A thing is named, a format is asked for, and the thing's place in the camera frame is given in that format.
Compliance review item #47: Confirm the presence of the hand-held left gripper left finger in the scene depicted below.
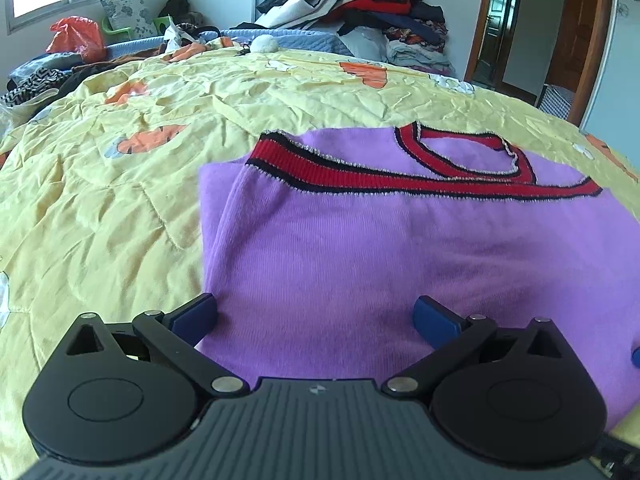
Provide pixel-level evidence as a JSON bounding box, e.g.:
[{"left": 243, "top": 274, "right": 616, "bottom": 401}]
[{"left": 64, "top": 294, "right": 250, "bottom": 401}]

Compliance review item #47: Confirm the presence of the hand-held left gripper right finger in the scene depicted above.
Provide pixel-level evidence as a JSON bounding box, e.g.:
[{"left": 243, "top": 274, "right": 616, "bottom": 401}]
[{"left": 381, "top": 296, "right": 576, "bottom": 401}]

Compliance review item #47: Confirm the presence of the purple sweater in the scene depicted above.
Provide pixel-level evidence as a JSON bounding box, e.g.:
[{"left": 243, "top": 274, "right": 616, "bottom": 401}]
[{"left": 197, "top": 121, "right": 640, "bottom": 441}]

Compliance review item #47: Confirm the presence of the dark clothes heap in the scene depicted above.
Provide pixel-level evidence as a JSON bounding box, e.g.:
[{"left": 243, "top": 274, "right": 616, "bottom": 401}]
[{"left": 7, "top": 52, "right": 131, "bottom": 96}]

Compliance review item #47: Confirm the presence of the pile of clothes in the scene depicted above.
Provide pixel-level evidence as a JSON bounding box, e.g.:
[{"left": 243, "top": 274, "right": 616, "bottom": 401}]
[{"left": 235, "top": 0, "right": 458, "bottom": 78}]

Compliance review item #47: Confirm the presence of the yellow printed bedsheet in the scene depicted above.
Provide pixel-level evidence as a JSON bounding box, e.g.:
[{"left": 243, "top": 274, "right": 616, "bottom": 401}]
[{"left": 0, "top": 47, "right": 640, "bottom": 480}]

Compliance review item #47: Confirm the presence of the checked basket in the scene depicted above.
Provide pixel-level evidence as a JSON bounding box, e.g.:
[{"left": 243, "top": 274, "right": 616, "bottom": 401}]
[{"left": 537, "top": 84, "right": 576, "bottom": 120}]

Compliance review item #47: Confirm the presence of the black white patterned cloth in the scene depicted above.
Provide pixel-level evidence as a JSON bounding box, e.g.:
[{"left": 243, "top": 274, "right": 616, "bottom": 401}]
[{"left": 0, "top": 67, "right": 66, "bottom": 108}]

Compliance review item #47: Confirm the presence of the green plastic chair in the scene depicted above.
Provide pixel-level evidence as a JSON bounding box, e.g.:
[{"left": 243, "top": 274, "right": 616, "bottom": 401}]
[{"left": 102, "top": 16, "right": 176, "bottom": 41}]

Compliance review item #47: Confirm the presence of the blue quilted blanket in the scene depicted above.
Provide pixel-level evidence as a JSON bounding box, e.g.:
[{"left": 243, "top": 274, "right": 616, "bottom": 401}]
[{"left": 105, "top": 29, "right": 351, "bottom": 58}]

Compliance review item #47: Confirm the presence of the orange plastic bag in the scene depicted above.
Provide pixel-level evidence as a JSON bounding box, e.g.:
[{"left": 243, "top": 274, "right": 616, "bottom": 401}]
[{"left": 46, "top": 16, "right": 108, "bottom": 61}]

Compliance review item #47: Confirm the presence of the dark bag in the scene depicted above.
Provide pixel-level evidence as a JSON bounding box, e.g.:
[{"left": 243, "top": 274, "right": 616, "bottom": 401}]
[{"left": 157, "top": 0, "right": 206, "bottom": 31}]

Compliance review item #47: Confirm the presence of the floral pillow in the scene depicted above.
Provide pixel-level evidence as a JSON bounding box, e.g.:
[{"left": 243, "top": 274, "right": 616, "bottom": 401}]
[{"left": 100, "top": 0, "right": 158, "bottom": 38}]

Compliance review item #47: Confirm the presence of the wooden door frame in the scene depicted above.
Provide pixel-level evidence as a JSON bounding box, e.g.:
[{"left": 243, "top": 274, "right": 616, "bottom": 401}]
[{"left": 464, "top": 0, "right": 616, "bottom": 126}]

